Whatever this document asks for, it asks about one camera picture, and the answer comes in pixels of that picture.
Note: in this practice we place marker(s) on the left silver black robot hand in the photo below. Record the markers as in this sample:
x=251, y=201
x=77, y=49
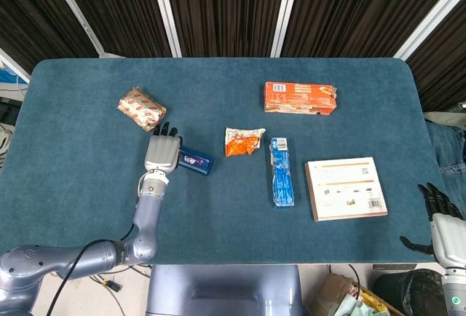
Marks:
x=162, y=154

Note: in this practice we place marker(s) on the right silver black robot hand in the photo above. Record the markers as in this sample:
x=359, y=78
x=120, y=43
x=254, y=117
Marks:
x=448, y=237

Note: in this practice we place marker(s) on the white and blue box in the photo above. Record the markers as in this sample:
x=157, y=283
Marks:
x=196, y=161

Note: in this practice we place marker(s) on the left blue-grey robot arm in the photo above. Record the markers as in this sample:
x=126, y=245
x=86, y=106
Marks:
x=145, y=217

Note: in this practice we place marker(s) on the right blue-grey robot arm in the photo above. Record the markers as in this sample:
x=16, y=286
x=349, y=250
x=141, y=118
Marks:
x=453, y=294

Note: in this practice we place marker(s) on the flat white product box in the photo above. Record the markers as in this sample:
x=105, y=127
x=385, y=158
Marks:
x=346, y=188

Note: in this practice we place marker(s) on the blue snack package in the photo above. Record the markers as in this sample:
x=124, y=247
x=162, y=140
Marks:
x=282, y=174

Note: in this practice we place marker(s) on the brown cardboard box with waste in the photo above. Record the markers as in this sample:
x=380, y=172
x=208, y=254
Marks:
x=331, y=290

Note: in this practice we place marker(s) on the orange cardboard biscuit box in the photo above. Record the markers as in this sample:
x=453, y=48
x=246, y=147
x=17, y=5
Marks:
x=298, y=95

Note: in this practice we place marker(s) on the gold snack pack red print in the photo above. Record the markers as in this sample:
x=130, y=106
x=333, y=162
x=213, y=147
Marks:
x=142, y=108

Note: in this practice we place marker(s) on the black rubbish bag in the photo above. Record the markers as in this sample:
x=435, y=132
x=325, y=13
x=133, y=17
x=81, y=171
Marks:
x=407, y=290

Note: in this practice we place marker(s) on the crumpled orange snack bag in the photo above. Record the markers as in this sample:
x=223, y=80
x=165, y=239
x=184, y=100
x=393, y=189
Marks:
x=240, y=146

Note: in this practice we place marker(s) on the blue denim jeans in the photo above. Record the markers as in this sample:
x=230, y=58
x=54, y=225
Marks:
x=451, y=156

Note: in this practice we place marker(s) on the teal table cloth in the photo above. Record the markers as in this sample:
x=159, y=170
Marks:
x=233, y=75

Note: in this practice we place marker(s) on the small black floor device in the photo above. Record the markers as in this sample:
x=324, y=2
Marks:
x=112, y=285

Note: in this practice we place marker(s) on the blue-grey robot torso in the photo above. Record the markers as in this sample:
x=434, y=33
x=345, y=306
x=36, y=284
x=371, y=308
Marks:
x=218, y=287

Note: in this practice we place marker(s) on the dark brown pleated curtain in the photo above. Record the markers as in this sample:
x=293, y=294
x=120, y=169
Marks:
x=229, y=3

